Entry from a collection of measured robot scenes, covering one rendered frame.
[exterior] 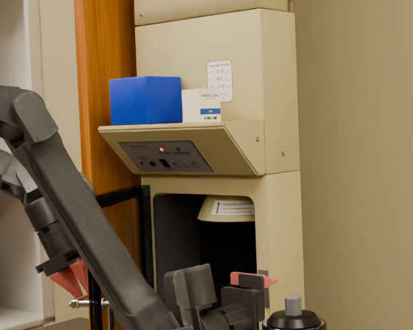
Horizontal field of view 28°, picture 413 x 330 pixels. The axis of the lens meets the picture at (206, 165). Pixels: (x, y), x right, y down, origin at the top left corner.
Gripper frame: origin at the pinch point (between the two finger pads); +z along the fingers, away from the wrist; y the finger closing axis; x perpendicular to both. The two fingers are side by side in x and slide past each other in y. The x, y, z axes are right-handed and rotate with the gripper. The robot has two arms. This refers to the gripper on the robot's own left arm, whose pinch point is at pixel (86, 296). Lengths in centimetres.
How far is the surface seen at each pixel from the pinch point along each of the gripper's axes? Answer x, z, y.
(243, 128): -1.3, -13.9, -39.9
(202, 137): -1.2, -15.9, -32.6
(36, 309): -103, 1, 62
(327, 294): -51, 28, -32
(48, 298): -98, 0, 54
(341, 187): -49, 6, -46
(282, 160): -11.3, -5.5, -42.1
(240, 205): -14.6, -1.7, -30.4
